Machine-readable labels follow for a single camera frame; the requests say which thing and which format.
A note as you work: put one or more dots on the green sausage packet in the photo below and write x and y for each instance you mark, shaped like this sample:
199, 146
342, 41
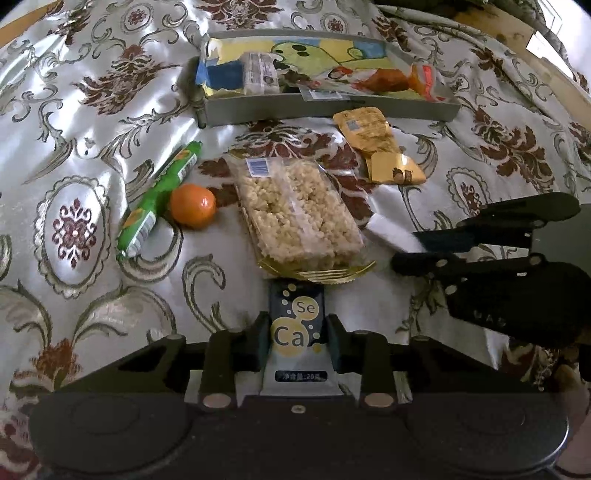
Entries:
161, 189

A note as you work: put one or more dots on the dark blue snack packet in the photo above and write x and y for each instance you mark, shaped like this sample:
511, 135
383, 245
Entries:
298, 332

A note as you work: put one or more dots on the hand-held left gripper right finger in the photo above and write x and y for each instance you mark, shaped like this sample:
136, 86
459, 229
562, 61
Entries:
339, 350

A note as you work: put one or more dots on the large green white food packet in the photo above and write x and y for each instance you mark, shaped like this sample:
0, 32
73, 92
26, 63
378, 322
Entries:
351, 81

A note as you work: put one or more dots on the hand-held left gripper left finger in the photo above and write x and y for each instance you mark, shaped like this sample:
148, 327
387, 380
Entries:
258, 350

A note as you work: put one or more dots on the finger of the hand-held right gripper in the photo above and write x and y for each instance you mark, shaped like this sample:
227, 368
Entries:
443, 240
425, 264

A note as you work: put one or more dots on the person's right forearm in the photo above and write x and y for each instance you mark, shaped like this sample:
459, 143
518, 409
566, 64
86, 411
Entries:
579, 415

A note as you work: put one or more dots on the clear rice cake packet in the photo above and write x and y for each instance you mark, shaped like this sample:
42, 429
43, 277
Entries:
295, 217

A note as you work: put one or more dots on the floral printed satin blanket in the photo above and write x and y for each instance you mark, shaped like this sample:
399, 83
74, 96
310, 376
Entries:
92, 138

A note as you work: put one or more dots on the grey tray with painted lining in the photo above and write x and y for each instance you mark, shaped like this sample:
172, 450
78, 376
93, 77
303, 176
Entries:
323, 110

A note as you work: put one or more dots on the white panel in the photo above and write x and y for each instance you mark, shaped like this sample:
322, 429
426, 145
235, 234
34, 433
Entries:
545, 44

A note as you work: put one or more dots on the orange snack packet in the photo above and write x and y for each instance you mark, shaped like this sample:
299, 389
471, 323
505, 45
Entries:
429, 81

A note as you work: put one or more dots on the wooden bed frame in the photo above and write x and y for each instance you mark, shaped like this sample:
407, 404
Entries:
498, 27

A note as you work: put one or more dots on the orange mandarin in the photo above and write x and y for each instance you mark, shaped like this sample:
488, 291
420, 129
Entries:
193, 205

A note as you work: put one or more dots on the yellow snack packet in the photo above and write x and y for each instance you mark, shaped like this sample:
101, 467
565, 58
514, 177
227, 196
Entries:
367, 131

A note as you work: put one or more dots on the white striped biscuit packet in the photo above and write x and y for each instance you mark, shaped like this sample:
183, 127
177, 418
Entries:
261, 71

